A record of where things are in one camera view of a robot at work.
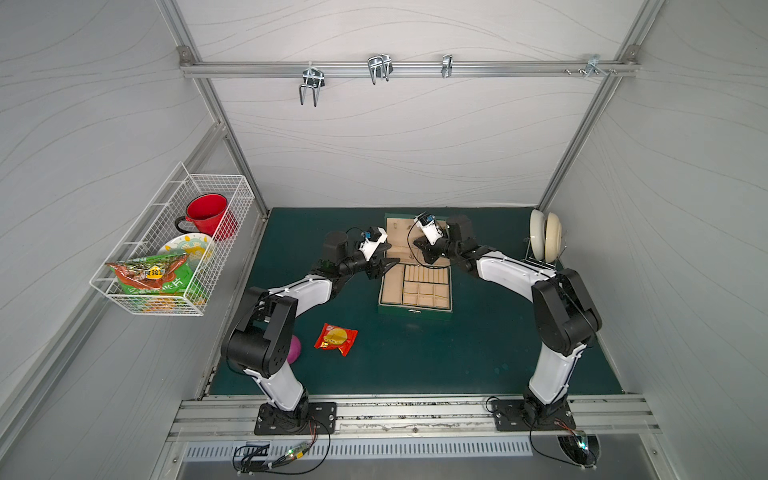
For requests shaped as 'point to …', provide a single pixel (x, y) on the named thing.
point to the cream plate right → (553, 238)
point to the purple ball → (295, 350)
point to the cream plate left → (537, 233)
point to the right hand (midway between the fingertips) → (417, 236)
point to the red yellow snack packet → (334, 337)
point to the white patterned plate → (197, 246)
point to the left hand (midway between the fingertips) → (394, 252)
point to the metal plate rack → (538, 261)
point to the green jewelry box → (414, 288)
